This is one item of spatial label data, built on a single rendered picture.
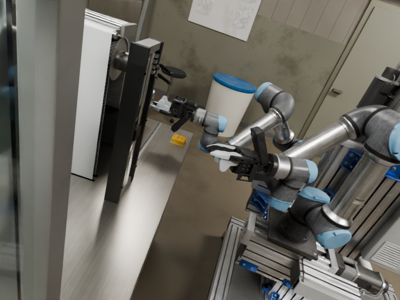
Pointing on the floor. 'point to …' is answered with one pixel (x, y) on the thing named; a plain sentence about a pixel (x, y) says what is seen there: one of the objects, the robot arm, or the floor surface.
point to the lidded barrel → (230, 100)
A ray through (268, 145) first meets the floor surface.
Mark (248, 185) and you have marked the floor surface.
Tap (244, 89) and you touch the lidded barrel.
